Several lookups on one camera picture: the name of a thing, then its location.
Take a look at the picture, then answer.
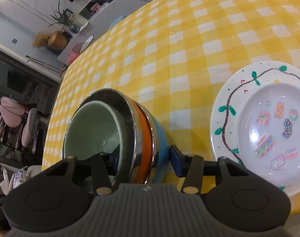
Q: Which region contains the blue steel bowl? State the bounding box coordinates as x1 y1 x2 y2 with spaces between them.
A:
140 104 169 184

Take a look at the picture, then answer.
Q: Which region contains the orange steel bowl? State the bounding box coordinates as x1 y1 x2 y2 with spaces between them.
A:
80 88 158 187

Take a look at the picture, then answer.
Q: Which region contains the green ceramic bowl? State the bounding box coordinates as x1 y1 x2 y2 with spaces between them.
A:
63 101 127 173

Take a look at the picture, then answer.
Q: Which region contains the white fruit pattern plate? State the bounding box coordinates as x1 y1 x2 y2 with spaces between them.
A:
210 60 300 196

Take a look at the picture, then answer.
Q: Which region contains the small white sticker plate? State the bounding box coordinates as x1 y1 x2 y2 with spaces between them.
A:
236 83 300 186

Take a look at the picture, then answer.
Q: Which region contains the yellow checkered tablecloth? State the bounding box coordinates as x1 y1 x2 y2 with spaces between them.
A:
41 0 300 215

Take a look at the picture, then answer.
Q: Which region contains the pink plastic basket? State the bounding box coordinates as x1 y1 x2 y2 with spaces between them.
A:
66 51 80 66

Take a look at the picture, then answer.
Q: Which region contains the small round side table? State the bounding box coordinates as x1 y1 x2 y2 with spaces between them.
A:
72 35 94 54

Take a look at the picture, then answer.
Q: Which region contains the brown round vase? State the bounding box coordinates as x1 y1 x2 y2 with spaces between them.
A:
48 31 67 50

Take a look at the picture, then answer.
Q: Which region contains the light blue plastic stool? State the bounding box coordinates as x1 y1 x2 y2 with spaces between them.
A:
108 15 126 30

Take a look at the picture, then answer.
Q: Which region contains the blue vase with plant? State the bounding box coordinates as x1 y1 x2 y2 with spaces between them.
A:
50 0 80 34

